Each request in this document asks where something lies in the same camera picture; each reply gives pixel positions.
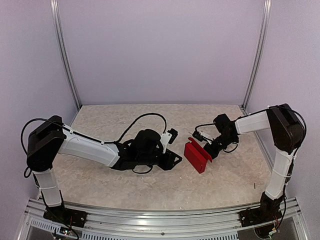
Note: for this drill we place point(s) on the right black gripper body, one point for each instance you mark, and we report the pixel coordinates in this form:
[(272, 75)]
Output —
[(226, 142)]

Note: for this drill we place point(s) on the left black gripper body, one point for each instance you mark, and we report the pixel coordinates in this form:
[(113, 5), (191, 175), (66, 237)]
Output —
[(145, 159)]

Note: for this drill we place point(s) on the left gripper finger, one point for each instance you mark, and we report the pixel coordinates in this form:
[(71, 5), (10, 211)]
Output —
[(171, 164), (174, 157)]

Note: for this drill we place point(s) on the red paper box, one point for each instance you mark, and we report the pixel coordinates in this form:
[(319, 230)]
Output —
[(196, 155)]

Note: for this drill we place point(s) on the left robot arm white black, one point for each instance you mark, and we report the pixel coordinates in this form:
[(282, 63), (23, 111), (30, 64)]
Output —
[(53, 137)]

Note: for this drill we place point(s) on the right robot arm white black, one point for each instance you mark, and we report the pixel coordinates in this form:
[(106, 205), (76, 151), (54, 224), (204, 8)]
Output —
[(288, 132)]

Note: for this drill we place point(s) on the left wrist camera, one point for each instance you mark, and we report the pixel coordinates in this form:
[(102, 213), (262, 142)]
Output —
[(168, 138)]

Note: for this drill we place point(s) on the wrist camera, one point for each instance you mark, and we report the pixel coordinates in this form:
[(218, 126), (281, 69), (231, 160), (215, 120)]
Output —
[(168, 138), (202, 136)]

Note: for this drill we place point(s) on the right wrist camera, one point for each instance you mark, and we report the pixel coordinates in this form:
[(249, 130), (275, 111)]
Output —
[(202, 136)]

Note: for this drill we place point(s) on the front aluminium rail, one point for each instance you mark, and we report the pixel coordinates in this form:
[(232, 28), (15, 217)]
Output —
[(105, 223)]

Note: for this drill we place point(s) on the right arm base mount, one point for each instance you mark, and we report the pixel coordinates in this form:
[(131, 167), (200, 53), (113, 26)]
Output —
[(255, 216)]

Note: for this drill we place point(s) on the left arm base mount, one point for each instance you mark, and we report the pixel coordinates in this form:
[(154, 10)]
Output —
[(67, 217)]

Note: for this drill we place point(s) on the right aluminium frame post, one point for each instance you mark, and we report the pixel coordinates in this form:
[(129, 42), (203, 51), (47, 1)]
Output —
[(258, 53)]

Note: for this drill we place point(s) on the aluminium frame post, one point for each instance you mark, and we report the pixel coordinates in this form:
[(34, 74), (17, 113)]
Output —
[(258, 53), (54, 5)]

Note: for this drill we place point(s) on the left aluminium frame post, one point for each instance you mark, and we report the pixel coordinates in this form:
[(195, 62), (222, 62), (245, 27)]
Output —
[(54, 5)]

